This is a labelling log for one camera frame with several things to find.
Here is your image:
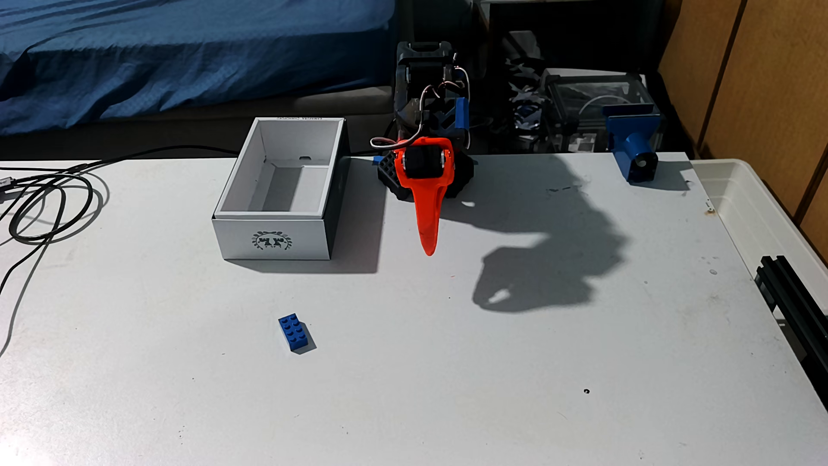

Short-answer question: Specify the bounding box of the blue toy brick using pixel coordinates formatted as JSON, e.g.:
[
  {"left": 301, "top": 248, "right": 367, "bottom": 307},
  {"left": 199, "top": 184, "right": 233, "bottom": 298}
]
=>
[{"left": 278, "top": 313, "right": 310, "bottom": 352}]

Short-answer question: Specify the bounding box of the white cardboard box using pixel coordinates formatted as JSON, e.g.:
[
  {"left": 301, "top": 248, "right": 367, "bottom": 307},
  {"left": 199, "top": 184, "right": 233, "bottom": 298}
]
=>
[{"left": 212, "top": 116, "right": 351, "bottom": 261}]

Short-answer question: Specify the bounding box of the black and white patterned bag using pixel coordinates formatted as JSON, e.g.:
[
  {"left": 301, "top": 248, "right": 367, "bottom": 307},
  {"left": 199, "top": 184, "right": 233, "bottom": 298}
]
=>
[{"left": 508, "top": 58, "right": 546, "bottom": 133}]

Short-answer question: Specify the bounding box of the clear plastic container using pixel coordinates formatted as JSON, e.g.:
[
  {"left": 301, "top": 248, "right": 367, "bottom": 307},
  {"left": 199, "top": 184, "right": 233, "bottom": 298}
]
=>
[{"left": 542, "top": 70, "right": 657, "bottom": 154}]

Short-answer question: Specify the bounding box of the blue bed sheet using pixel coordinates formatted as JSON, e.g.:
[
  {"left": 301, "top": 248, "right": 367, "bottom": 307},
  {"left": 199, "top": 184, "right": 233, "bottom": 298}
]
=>
[{"left": 0, "top": 0, "right": 397, "bottom": 135}]

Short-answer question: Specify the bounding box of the white plastic bin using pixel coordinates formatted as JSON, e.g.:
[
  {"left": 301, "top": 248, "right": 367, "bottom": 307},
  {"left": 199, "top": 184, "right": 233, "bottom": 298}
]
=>
[{"left": 691, "top": 158, "right": 828, "bottom": 305}]

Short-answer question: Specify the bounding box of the wooden cabinet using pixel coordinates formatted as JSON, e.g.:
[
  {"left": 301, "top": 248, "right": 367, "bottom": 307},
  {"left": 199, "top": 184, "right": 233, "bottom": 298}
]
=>
[{"left": 659, "top": 0, "right": 828, "bottom": 260}]

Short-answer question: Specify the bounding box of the grey servo cable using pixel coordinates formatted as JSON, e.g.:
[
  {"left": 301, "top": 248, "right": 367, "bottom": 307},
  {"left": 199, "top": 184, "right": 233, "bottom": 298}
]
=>
[{"left": 370, "top": 84, "right": 429, "bottom": 150}]

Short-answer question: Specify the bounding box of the blue printed clamp mount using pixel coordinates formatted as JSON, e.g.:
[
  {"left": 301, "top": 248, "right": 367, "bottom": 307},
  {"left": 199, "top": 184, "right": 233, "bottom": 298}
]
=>
[{"left": 603, "top": 107, "right": 662, "bottom": 184}]

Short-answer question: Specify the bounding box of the black aluminium rail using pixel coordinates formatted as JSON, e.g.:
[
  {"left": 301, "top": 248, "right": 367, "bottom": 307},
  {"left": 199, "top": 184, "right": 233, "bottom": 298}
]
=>
[{"left": 755, "top": 255, "right": 828, "bottom": 409}]

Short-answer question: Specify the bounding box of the black coiled cable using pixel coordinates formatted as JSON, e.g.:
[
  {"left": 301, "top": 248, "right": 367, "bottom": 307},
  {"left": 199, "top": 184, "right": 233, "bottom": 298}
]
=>
[{"left": 0, "top": 145, "right": 240, "bottom": 247}]

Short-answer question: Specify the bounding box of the thin black cable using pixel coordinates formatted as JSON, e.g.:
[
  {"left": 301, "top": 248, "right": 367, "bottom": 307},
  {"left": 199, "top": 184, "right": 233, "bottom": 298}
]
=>
[{"left": 0, "top": 188, "right": 66, "bottom": 357}]

